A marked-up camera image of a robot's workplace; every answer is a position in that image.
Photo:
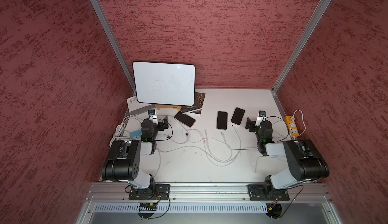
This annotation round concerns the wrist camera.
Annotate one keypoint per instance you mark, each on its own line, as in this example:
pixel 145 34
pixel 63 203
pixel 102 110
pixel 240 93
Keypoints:
pixel 261 117
pixel 152 116

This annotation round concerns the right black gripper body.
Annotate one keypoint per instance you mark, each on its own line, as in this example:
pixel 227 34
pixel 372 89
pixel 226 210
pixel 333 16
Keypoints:
pixel 251 124

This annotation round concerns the aluminium corner post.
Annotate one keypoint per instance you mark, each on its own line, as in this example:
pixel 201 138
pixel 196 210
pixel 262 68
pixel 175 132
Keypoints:
pixel 309 29
pixel 98 8

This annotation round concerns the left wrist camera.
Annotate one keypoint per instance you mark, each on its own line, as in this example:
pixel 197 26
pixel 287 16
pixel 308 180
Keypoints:
pixel 152 116

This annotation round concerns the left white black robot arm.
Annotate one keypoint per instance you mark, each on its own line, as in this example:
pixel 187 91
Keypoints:
pixel 123 160

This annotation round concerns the teal small object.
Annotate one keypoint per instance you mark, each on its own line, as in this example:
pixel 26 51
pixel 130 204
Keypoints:
pixel 135 135

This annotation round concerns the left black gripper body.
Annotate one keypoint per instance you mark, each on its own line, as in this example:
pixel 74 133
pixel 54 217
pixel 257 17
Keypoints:
pixel 162 125

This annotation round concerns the white board black frame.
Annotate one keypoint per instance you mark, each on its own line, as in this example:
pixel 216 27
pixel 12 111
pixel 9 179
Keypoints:
pixel 164 83

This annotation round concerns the dark book chinese title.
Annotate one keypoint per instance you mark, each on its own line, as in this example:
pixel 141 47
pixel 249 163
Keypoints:
pixel 198 105

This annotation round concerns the grey flat box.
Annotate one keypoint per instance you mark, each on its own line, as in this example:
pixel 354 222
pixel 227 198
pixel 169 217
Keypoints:
pixel 136 108

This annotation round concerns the left aluminium corner post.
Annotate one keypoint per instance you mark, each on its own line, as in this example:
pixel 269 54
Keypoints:
pixel 98 8

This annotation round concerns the wooden board stand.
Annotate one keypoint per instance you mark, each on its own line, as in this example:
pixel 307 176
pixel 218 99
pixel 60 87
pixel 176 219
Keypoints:
pixel 159 107

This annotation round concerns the yellow power strip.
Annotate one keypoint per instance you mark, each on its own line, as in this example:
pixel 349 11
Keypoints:
pixel 293 130

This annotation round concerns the right aluminium corner post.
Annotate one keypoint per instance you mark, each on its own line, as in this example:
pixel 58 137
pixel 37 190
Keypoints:
pixel 309 29

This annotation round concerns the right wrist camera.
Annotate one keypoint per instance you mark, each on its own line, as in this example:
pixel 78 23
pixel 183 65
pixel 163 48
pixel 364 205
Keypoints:
pixel 261 117

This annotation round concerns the clear case phone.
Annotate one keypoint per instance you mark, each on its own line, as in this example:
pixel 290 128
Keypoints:
pixel 222 118

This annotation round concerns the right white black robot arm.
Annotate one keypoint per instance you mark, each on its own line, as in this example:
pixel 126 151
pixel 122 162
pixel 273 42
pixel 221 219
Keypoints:
pixel 305 163

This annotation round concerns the pink case phone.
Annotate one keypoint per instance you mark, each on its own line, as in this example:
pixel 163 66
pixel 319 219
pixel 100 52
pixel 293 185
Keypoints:
pixel 237 116
pixel 185 119

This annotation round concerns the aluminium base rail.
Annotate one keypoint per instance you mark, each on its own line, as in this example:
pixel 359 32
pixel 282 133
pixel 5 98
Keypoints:
pixel 211 193

